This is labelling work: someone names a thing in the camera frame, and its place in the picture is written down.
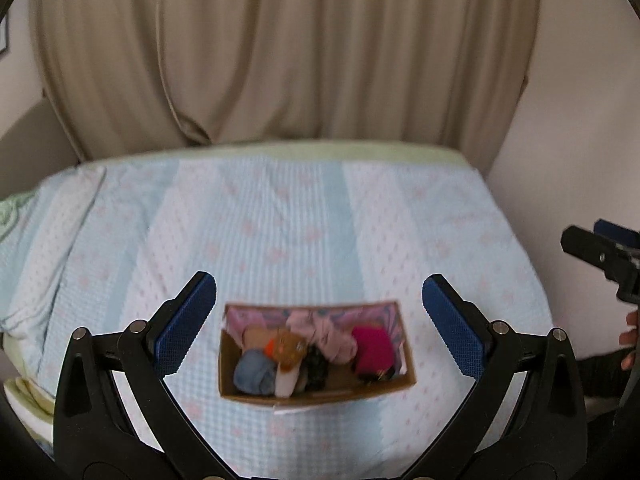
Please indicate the pink fabric bow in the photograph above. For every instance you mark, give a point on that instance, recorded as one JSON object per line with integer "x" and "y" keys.
{"x": 335, "y": 345}

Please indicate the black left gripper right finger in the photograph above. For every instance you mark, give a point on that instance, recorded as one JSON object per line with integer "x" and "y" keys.
{"x": 524, "y": 417}

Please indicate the cardboard box with pink lining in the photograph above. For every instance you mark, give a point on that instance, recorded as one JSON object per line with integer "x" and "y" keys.
{"x": 320, "y": 381}

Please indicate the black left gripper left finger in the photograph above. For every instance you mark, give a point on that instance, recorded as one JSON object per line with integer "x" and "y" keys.
{"x": 115, "y": 417}

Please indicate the red fluffy pom-pom scrunchie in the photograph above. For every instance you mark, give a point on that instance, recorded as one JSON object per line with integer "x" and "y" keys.
{"x": 272, "y": 347}

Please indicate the blue-grey plush cloth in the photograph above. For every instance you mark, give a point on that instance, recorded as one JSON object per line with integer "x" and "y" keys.
{"x": 255, "y": 374}

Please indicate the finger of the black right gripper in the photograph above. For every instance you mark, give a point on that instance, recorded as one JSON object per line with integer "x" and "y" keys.
{"x": 618, "y": 234}
{"x": 587, "y": 246}

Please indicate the pink fluffy scrunchie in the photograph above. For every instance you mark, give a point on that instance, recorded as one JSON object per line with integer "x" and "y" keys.
{"x": 305, "y": 323}

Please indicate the person's right hand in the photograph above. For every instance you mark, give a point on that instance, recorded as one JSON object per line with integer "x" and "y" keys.
{"x": 630, "y": 339}

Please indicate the checked blue pink bedspread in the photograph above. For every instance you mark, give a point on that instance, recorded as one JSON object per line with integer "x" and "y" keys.
{"x": 411, "y": 223}

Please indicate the pale green mattress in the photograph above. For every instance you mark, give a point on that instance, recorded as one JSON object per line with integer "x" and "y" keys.
{"x": 280, "y": 152}

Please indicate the beige curtain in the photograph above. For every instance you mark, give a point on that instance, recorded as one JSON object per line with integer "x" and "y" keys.
{"x": 133, "y": 76}

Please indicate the magenta plush pouch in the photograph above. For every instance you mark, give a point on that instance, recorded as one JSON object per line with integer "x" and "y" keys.
{"x": 375, "y": 356}

